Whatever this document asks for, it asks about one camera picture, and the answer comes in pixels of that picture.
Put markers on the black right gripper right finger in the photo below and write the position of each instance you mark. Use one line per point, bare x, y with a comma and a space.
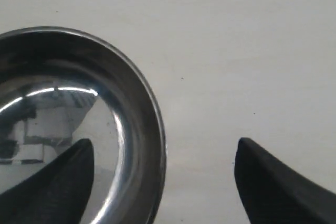
272, 192

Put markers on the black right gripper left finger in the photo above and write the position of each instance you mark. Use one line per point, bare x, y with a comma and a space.
58, 193

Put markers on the ribbed stainless steel bowl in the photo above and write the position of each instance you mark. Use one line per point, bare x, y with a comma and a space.
60, 85

